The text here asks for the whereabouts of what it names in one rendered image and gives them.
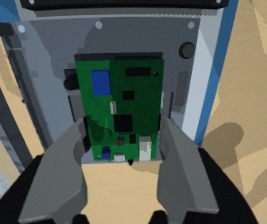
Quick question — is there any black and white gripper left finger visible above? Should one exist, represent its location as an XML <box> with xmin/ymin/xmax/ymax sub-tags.
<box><xmin>0</xmin><ymin>115</ymin><xmax>88</xmax><ymax>224</ymax></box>

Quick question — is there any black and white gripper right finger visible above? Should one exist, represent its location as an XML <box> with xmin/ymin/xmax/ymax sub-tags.
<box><xmin>157</xmin><ymin>113</ymin><xmax>259</xmax><ymax>224</ymax></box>

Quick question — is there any green circuit board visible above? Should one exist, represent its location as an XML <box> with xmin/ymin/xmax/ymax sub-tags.
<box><xmin>75</xmin><ymin>59</ymin><xmax>164</xmax><ymax>162</ymax></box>

